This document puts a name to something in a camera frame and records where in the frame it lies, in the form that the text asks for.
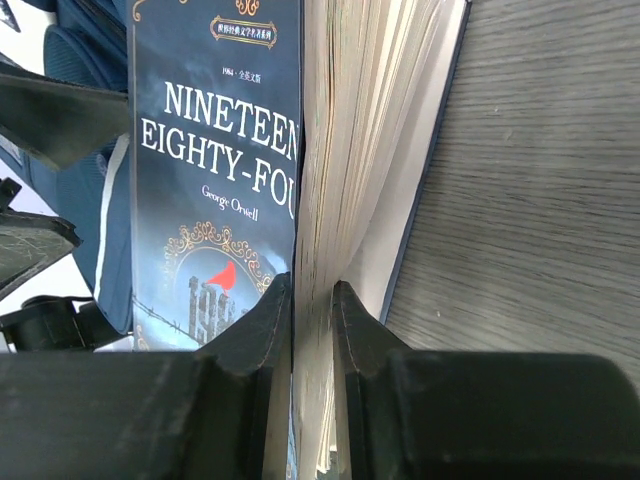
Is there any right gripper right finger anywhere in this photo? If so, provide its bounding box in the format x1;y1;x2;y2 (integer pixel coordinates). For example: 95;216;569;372
331;281;413;479

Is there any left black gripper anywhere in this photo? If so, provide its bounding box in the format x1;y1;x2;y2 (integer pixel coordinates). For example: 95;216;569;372
1;177;125;352

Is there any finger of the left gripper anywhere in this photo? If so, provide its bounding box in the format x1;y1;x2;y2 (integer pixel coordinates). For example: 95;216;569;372
1;58;129;171

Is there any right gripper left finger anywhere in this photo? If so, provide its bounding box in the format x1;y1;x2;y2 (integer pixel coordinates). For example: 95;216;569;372
192;273;292;479

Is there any navy blue student backpack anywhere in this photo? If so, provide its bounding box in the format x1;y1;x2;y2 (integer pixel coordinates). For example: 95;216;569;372
1;1;133;335

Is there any blue Nineteen Eighty-Four book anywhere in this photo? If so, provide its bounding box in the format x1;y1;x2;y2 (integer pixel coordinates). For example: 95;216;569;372
127;1;469;479

